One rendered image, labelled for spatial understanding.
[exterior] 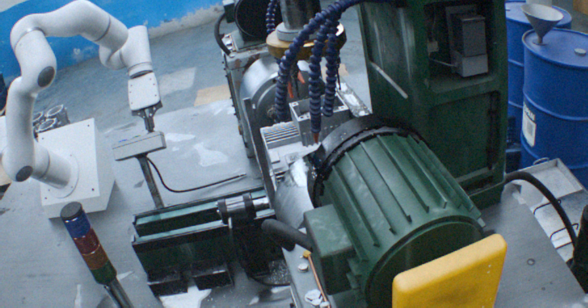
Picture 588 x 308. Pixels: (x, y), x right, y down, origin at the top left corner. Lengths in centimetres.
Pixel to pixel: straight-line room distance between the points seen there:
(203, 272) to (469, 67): 82
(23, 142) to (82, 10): 44
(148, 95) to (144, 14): 549
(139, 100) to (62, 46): 602
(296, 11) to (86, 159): 99
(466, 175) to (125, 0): 614
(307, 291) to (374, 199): 22
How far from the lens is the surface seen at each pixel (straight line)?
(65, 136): 184
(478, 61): 116
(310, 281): 73
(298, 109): 125
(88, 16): 124
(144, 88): 148
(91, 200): 174
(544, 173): 231
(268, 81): 140
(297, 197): 94
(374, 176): 59
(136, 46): 151
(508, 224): 135
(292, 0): 108
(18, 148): 141
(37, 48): 120
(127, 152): 147
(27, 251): 177
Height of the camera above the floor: 169
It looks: 30 degrees down
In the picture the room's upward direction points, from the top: 11 degrees counter-clockwise
